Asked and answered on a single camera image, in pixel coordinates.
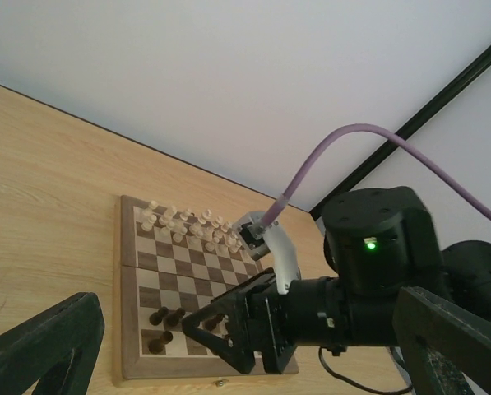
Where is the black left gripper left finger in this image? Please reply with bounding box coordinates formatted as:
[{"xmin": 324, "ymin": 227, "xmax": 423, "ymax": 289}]
[{"xmin": 0, "ymin": 292, "xmax": 104, "ymax": 394}]

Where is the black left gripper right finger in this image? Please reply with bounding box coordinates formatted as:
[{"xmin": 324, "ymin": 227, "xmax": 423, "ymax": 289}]
[{"xmin": 392, "ymin": 287, "xmax": 491, "ymax": 394}]

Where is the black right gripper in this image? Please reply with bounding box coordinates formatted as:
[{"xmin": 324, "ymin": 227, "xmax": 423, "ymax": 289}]
[{"xmin": 182, "ymin": 268, "xmax": 349, "ymax": 374}]

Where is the dark rook board corner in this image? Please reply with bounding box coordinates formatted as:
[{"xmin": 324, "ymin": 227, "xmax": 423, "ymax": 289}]
[{"xmin": 148, "ymin": 331, "xmax": 174, "ymax": 355}]

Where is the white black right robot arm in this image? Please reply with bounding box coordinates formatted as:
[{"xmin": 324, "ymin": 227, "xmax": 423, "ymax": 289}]
[{"xmin": 182, "ymin": 186, "xmax": 491, "ymax": 374}]

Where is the wooden chess board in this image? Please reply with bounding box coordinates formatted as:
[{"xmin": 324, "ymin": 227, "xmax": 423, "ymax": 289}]
[{"xmin": 113, "ymin": 195, "xmax": 268, "ymax": 386}]

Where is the white chess piece back left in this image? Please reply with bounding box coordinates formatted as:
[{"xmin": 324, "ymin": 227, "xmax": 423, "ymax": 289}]
[{"xmin": 141, "ymin": 200, "xmax": 159, "ymax": 221}]

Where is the white pawn front left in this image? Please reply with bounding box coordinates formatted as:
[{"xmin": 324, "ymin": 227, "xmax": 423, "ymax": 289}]
[{"xmin": 141, "ymin": 215, "xmax": 156, "ymax": 232}]

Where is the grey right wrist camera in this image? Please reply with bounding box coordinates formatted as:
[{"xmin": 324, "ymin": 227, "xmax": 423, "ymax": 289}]
[{"xmin": 232, "ymin": 211, "xmax": 280, "ymax": 261}]

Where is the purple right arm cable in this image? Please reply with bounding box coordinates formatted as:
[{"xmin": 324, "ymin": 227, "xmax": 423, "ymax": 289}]
[{"xmin": 261, "ymin": 123, "xmax": 491, "ymax": 235}]

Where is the black frame post back right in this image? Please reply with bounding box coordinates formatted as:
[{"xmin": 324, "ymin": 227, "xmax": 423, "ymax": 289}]
[{"xmin": 309, "ymin": 45, "xmax": 491, "ymax": 221}]

